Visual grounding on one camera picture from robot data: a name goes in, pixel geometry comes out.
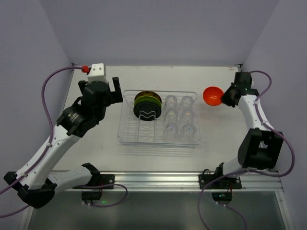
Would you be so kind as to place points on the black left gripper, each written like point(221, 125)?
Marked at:
point(115, 95)

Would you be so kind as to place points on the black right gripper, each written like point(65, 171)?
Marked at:
point(230, 96)

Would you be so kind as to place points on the orange plastic bowl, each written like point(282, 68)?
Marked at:
point(212, 96)

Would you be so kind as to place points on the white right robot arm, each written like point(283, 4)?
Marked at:
point(260, 147)

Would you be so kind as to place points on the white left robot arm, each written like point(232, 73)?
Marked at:
point(34, 183)

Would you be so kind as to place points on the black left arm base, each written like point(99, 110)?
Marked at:
point(104, 179)

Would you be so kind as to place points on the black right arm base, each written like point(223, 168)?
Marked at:
point(206, 178)

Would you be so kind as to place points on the clear plastic dish rack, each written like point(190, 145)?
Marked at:
point(133, 131)

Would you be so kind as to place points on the green plate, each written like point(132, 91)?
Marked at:
point(147, 99)

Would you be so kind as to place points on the black plate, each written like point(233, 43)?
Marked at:
point(147, 111)

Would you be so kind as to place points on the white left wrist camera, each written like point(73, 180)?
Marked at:
point(97, 73)

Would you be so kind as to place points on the aluminium mounting rail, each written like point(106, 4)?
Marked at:
point(191, 182)

